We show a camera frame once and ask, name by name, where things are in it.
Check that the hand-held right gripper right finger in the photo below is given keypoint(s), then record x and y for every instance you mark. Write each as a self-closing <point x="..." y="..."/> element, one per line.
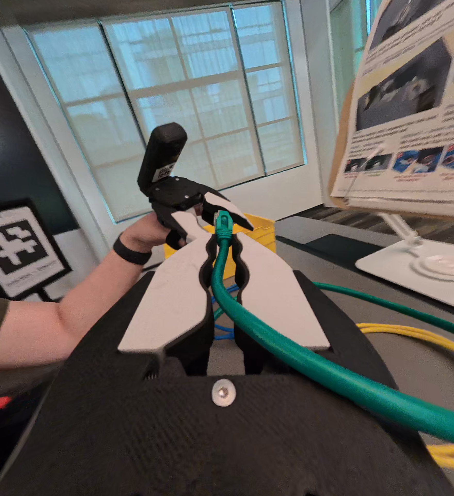
<point x="277" y="294"/>

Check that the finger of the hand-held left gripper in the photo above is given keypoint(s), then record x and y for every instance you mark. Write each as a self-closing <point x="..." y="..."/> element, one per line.
<point x="188" y="226"/>
<point x="223" y="205"/>

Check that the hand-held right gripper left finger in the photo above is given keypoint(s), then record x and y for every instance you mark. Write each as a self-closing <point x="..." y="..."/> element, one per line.
<point x="168" y="302"/>

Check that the yellow plastic bin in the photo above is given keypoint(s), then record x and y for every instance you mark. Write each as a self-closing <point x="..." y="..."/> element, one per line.
<point x="261" y="232"/>

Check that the person's left forearm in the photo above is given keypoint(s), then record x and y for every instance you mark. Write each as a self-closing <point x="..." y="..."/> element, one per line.
<point x="56" y="325"/>

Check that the person's left hand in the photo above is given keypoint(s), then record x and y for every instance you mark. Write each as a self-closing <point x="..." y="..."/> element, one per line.
<point x="141" y="234"/>

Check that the black wrist band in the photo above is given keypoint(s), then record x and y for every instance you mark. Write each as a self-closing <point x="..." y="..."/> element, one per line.
<point x="132" y="254"/>

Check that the large grid window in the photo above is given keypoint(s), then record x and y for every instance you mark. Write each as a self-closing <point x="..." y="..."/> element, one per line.
<point x="192" y="97"/>

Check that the white stand base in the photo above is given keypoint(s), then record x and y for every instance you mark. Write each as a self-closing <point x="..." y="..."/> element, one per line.
<point x="405" y="267"/>

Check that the wooden backing board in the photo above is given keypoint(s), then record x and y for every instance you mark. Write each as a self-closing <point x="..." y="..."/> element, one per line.
<point x="343" y="135"/>

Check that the black framed marker sign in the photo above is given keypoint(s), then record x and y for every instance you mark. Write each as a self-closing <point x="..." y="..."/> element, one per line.
<point x="14" y="248"/>

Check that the printed instruction sheet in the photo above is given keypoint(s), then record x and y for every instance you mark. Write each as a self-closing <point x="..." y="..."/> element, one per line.
<point x="412" y="97"/>

